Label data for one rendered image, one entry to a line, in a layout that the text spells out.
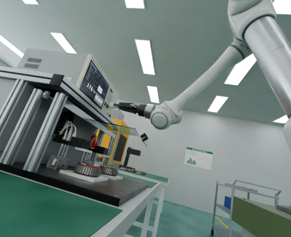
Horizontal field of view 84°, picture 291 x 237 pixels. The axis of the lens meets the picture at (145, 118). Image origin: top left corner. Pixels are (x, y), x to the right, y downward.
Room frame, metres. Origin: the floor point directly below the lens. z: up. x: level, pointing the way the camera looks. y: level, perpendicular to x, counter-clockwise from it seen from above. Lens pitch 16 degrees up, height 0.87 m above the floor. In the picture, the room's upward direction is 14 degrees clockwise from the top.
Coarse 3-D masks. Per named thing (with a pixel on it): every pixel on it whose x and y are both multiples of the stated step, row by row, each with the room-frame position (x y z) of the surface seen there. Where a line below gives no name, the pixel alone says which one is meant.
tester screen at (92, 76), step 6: (90, 66) 0.71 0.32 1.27; (90, 72) 0.73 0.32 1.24; (96, 72) 0.77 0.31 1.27; (84, 78) 0.70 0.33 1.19; (90, 78) 0.75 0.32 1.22; (96, 78) 0.79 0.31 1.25; (102, 78) 0.84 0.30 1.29; (84, 84) 0.72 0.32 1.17; (90, 84) 0.76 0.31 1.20; (96, 84) 0.81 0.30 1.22; (102, 84) 0.87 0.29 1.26; (84, 90) 0.74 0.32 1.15; (96, 90) 0.83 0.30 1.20; (90, 96) 0.80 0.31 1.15; (102, 96) 0.91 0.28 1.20
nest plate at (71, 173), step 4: (60, 172) 0.68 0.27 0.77; (64, 172) 0.68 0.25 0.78; (68, 172) 0.68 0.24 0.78; (72, 172) 0.69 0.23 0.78; (76, 176) 0.67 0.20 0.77; (80, 176) 0.67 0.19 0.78; (84, 176) 0.66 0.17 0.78; (88, 176) 0.69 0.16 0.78; (100, 176) 0.79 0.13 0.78; (88, 180) 0.66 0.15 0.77; (92, 180) 0.65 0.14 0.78; (96, 180) 0.67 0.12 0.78; (100, 180) 0.71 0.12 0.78; (104, 180) 0.75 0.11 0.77
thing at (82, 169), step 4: (76, 164) 0.71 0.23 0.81; (80, 164) 0.70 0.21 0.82; (84, 164) 0.76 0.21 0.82; (76, 168) 0.70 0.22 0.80; (80, 168) 0.69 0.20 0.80; (84, 168) 0.69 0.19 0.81; (88, 168) 0.69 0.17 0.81; (92, 168) 0.69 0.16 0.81; (96, 168) 0.71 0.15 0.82; (100, 168) 0.74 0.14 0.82; (76, 172) 0.70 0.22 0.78; (80, 172) 0.69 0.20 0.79; (84, 172) 0.69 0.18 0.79; (88, 172) 0.69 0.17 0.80; (92, 172) 0.70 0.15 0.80; (96, 172) 0.71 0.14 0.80; (100, 172) 0.74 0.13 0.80; (92, 176) 0.71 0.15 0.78; (96, 176) 0.72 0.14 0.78
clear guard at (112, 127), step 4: (96, 120) 0.97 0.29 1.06; (104, 124) 1.01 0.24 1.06; (108, 124) 0.98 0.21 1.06; (112, 124) 0.95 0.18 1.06; (108, 128) 1.12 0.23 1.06; (112, 128) 1.09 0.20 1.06; (116, 128) 1.05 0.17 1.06; (120, 128) 1.02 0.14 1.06; (124, 128) 0.98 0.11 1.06; (128, 128) 0.95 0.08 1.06; (132, 128) 0.92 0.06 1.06; (120, 132) 1.16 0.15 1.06; (124, 132) 1.11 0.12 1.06; (128, 132) 1.08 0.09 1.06; (132, 132) 1.04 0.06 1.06; (136, 132) 1.01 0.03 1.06; (140, 136) 0.96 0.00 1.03
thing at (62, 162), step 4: (52, 156) 0.74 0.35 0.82; (56, 156) 0.74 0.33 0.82; (60, 156) 0.77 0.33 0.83; (48, 160) 0.74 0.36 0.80; (52, 160) 0.74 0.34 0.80; (60, 160) 0.74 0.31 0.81; (64, 160) 0.77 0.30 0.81; (68, 160) 0.80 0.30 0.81; (48, 164) 0.74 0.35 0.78; (56, 164) 0.73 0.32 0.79; (60, 164) 0.75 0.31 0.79; (64, 164) 0.77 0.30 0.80; (52, 168) 0.74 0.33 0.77; (56, 168) 0.73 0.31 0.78; (60, 168) 0.76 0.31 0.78; (64, 168) 0.79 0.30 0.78
